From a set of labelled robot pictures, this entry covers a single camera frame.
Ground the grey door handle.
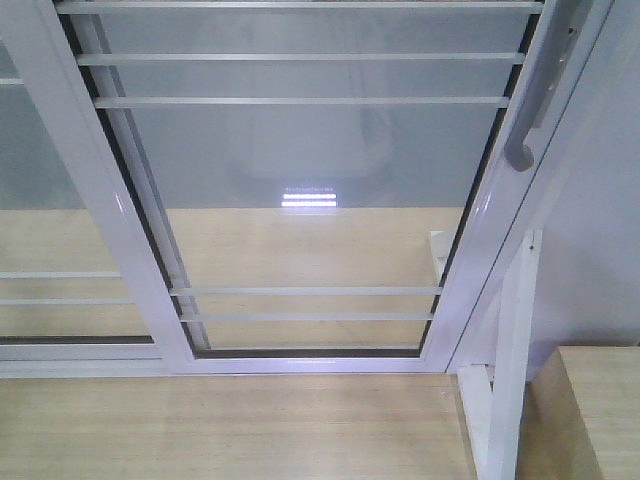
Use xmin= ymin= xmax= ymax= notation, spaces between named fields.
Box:
xmin=504 ymin=1 xmax=578 ymax=172

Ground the white sliding glass door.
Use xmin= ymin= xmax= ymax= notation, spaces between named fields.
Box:
xmin=1 ymin=1 xmax=557 ymax=375

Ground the white fixed glass panel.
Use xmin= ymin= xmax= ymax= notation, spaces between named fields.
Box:
xmin=1 ymin=40 xmax=167 ymax=378

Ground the white triangular support brace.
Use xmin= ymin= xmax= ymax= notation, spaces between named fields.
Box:
xmin=446 ymin=229 xmax=543 ymax=479

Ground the light wooden box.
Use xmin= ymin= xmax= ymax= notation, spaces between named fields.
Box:
xmin=516 ymin=346 xmax=639 ymax=479

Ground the light wooden platform board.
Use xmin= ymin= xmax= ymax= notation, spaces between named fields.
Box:
xmin=1 ymin=208 xmax=475 ymax=479

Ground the white door frame post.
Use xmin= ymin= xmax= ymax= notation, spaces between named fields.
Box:
xmin=425 ymin=1 xmax=639 ymax=372

